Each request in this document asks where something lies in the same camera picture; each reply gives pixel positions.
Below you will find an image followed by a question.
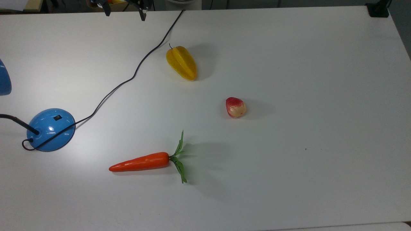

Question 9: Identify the yellow toy star fruit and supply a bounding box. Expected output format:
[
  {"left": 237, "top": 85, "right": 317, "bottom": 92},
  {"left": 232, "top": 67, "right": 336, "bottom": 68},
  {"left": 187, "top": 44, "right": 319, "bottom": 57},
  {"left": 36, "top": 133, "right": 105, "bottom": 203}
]
[{"left": 166, "top": 44, "right": 197, "bottom": 81}]

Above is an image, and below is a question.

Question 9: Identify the black table clamp mount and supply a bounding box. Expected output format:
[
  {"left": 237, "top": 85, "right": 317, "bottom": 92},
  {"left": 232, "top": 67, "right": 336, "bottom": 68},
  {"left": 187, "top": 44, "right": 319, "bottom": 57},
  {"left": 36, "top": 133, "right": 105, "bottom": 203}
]
[{"left": 366, "top": 0, "right": 391, "bottom": 18}]

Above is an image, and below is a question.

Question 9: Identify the blue desk lamp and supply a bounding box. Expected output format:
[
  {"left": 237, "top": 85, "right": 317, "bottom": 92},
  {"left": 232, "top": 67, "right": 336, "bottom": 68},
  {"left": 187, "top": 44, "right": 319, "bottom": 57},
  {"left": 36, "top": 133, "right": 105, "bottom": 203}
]
[{"left": 0, "top": 59, "right": 76, "bottom": 152}]

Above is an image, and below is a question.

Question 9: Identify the red and cream toy peach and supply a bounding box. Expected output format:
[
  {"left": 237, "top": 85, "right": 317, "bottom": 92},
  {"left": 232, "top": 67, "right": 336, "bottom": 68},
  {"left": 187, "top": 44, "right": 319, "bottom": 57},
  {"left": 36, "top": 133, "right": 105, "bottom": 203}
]
[{"left": 225, "top": 97, "right": 247, "bottom": 118}]

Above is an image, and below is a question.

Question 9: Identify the orange toy carrot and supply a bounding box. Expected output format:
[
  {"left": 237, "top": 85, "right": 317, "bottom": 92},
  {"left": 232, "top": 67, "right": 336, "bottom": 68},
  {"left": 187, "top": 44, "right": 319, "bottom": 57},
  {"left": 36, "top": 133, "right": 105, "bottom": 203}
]
[{"left": 109, "top": 130, "right": 187, "bottom": 184}]

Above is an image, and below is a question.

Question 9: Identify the white paper sheet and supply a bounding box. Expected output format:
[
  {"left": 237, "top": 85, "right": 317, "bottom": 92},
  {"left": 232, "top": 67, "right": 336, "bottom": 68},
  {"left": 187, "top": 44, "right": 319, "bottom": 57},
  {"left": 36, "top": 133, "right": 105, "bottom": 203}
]
[{"left": 0, "top": 0, "right": 30, "bottom": 12}]

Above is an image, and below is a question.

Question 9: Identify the black lamp power cable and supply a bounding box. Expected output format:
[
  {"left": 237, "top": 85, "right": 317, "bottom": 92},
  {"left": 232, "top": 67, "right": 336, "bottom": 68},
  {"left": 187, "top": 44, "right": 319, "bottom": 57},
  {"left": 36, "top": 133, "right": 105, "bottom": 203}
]
[{"left": 22, "top": 9, "right": 186, "bottom": 151}]

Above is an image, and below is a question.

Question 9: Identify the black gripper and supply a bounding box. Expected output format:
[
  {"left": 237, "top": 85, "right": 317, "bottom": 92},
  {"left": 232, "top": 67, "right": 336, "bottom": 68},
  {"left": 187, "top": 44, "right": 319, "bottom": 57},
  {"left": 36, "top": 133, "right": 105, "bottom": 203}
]
[{"left": 90, "top": 0, "right": 151, "bottom": 21}]

